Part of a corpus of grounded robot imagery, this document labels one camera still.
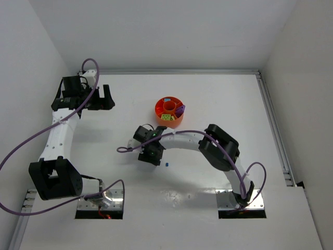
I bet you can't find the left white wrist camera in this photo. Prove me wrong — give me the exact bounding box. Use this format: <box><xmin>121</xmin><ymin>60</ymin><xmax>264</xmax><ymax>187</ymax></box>
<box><xmin>80</xmin><ymin>69</ymin><xmax>97</xmax><ymax>87</ymax></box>

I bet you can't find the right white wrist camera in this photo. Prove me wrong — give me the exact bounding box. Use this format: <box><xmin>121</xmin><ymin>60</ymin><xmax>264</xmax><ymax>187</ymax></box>
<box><xmin>127</xmin><ymin>139</ymin><xmax>144</xmax><ymax>153</ymax></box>

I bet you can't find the purple curved lego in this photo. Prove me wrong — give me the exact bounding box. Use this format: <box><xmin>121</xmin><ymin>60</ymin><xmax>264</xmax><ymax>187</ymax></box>
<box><xmin>175</xmin><ymin>105</ymin><xmax>185</xmax><ymax>118</ymax></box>

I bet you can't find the bright green lego brick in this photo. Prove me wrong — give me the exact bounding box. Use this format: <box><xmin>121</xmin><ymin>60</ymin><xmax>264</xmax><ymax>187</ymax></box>
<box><xmin>161</xmin><ymin>114</ymin><xmax>171</xmax><ymax>121</ymax></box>

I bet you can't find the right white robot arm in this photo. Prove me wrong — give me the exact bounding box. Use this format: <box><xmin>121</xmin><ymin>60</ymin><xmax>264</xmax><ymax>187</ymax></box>
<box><xmin>129</xmin><ymin>124</ymin><xmax>254</xmax><ymax>207</ymax></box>

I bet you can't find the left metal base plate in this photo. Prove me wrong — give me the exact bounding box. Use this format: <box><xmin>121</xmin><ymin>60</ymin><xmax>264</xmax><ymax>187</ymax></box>
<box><xmin>76</xmin><ymin>189</ymin><xmax>124</xmax><ymax>211</ymax></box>

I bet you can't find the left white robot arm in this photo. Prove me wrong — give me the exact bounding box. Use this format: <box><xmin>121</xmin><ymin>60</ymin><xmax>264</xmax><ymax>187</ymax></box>
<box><xmin>29</xmin><ymin>70</ymin><xmax>115</xmax><ymax>201</ymax></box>

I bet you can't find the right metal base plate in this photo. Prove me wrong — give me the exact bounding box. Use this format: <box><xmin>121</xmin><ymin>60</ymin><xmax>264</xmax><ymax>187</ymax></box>
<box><xmin>215</xmin><ymin>189</ymin><xmax>265</xmax><ymax>211</ymax></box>

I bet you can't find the metal base plate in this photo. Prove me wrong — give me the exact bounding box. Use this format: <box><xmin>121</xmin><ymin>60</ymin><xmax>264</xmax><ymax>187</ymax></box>
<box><xmin>76</xmin><ymin>189</ymin><xmax>124</xmax><ymax>211</ymax></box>
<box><xmin>215</xmin><ymin>189</ymin><xmax>265</xmax><ymax>211</ymax></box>

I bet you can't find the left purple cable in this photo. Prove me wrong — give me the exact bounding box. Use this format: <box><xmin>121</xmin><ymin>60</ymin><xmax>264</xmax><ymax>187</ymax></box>
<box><xmin>0</xmin><ymin>58</ymin><xmax>125</xmax><ymax>216</ymax></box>

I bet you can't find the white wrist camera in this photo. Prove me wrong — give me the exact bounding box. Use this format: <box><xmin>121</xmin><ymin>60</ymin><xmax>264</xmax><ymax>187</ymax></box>
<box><xmin>80</xmin><ymin>69</ymin><xmax>97</xmax><ymax>87</ymax></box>
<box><xmin>127</xmin><ymin>139</ymin><xmax>144</xmax><ymax>153</ymax></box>

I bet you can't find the orange round divided container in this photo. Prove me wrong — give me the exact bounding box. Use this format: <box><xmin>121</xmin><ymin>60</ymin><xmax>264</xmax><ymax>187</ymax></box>
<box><xmin>155</xmin><ymin>96</ymin><xmax>185</xmax><ymax>129</ymax></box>

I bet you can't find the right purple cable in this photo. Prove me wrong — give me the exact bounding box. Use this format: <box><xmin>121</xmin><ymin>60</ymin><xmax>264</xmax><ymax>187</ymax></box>
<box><xmin>117</xmin><ymin>130</ymin><xmax>267</xmax><ymax>206</ymax></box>

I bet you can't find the aluminium table frame rail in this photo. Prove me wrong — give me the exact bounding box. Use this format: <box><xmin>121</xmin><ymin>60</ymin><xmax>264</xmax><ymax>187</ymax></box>
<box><xmin>7</xmin><ymin>68</ymin><xmax>305</xmax><ymax>250</ymax></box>

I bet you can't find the purple cable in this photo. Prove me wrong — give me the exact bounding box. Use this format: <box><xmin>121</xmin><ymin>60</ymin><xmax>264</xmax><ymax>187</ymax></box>
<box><xmin>0</xmin><ymin>58</ymin><xmax>125</xmax><ymax>216</ymax></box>
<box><xmin>117</xmin><ymin>130</ymin><xmax>267</xmax><ymax>206</ymax></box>

